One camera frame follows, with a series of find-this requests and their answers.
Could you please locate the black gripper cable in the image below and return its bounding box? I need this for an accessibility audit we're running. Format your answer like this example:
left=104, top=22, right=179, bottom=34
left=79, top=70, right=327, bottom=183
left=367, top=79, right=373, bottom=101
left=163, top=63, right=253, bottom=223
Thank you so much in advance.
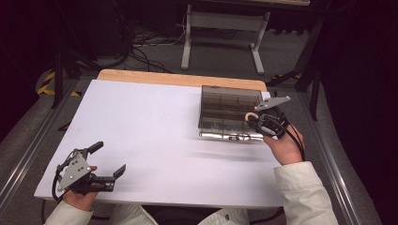
left=280, top=113, right=307, bottom=162
left=51, top=168, right=67, bottom=203

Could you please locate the smoky clear drawer storage box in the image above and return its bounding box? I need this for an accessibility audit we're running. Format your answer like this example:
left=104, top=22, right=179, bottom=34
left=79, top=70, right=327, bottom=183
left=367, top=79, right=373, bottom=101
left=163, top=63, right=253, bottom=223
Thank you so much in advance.
left=197, top=84, right=274, bottom=143

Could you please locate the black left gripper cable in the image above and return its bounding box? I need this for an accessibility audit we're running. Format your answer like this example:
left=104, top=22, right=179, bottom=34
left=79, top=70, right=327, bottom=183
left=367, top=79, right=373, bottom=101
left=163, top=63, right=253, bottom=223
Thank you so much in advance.
left=51, top=168, right=67, bottom=203

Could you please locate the yellow black floor tape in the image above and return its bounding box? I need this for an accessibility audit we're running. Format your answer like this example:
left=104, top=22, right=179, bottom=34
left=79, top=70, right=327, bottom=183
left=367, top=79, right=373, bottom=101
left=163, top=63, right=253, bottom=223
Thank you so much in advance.
left=37, top=71, right=82, bottom=98

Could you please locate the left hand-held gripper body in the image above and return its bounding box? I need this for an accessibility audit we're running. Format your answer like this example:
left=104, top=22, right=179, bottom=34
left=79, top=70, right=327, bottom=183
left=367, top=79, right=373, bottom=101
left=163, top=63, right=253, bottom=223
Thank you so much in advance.
left=54, top=148, right=115, bottom=197

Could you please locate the wooden table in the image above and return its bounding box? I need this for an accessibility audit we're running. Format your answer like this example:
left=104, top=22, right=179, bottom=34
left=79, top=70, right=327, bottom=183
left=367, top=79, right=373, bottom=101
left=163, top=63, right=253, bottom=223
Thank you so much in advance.
left=97, top=68, right=268, bottom=93

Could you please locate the aluminium floor rail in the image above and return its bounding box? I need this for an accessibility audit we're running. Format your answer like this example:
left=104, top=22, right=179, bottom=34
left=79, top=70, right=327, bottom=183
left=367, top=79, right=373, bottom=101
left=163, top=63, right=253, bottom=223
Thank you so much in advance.
left=297, top=92, right=360, bottom=225
left=0, top=78, right=80, bottom=208

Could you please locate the bundle of black floor cables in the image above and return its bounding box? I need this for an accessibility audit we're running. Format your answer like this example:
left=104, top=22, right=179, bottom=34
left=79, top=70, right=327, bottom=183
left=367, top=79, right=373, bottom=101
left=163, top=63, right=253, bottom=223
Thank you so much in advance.
left=123, top=22, right=186, bottom=74

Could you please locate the white metal desk frame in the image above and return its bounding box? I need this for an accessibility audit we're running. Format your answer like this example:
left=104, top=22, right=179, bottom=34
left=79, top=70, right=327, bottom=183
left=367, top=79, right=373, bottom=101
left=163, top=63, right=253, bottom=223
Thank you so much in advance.
left=180, top=3, right=271, bottom=76

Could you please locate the person's right hand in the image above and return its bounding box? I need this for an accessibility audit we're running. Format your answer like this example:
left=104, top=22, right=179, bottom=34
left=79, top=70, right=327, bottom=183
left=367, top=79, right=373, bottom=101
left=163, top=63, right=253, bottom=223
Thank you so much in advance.
left=262, top=124, right=305, bottom=167

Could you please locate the person's left hand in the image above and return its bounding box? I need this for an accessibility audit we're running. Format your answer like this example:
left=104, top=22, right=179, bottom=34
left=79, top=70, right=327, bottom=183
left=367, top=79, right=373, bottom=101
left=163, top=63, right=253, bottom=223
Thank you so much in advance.
left=62, top=165, right=99, bottom=212

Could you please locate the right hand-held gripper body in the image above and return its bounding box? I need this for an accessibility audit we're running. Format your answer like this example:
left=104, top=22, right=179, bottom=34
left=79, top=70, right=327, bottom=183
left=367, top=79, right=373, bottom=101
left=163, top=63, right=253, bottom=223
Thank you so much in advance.
left=253, top=96, right=292, bottom=141

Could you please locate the pale pink bracelet ring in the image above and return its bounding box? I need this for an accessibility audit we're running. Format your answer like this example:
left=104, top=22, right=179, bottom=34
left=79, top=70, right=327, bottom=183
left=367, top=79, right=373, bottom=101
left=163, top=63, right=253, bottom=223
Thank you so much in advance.
left=244, top=112, right=260, bottom=124

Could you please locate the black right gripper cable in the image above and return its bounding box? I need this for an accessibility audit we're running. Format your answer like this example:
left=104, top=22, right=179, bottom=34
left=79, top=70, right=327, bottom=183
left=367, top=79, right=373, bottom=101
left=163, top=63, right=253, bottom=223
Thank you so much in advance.
left=280, top=113, right=307, bottom=162

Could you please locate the black metal stand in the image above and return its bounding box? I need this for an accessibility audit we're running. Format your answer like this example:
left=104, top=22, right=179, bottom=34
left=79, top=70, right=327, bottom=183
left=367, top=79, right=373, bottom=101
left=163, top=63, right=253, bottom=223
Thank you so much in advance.
left=266, top=15, right=325, bottom=122
left=50, top=0, right=102, bottom=110

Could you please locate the white table cover board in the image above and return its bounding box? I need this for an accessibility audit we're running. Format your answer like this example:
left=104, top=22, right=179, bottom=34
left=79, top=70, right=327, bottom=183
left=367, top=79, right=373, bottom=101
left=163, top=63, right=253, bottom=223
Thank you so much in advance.
left=33, top=79, right=284, bottom=210

